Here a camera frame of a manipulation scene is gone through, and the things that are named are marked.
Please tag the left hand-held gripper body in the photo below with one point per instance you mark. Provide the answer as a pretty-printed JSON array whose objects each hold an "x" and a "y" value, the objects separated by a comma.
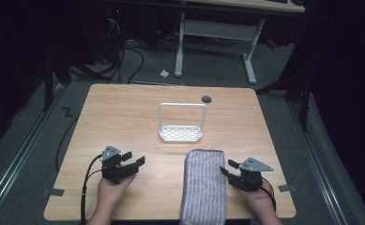
[{"x": 116, "y": 170}]

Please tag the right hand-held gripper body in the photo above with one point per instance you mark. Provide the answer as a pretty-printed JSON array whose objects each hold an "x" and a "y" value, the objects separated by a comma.
[{"x": 250, "y": 175}]

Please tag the person's left hand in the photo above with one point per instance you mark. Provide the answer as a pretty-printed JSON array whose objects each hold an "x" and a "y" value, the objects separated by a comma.
[{"x": 109, "y": 193}]

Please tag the person's right hand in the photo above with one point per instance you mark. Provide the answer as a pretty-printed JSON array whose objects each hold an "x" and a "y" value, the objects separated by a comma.
[{"x": 260, "y": 200}]

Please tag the striped purple grey towel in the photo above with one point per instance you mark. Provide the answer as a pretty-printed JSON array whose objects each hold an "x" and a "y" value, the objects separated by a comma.
[{"x": 203, "y": 187}]

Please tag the grey tape strip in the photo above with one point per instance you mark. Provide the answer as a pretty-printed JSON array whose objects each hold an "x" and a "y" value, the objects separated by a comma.
[
  {"x": 287, "y": 188},
  {"x": 54, "y": 192}
]

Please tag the black round table grommet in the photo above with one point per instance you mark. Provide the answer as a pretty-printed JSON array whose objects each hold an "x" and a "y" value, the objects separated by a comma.
[{"x": 206, "y": 99}]

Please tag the white crumpled paper scrap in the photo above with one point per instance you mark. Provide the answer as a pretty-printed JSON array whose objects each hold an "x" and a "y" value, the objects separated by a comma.
[{"x": 164, "y": 73}]

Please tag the black metal stand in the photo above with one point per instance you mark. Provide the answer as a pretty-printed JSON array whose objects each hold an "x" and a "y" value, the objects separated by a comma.
[
  {"x": 48, "y": 84},
  {"x": 303, "y": 100}
]

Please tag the small red object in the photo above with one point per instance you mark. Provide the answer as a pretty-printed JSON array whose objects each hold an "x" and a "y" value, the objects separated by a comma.
[{"x": 271, "y": 44}]

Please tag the metal floor rail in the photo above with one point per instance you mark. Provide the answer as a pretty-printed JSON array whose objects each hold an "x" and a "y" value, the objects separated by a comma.
[
  {"x": 319, "y": 162},
  {"x": 20, "y": 153}
]

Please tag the white metal frame desk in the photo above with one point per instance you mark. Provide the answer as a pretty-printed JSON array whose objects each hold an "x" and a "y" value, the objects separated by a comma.
[{"x": 217, "y": 29}]

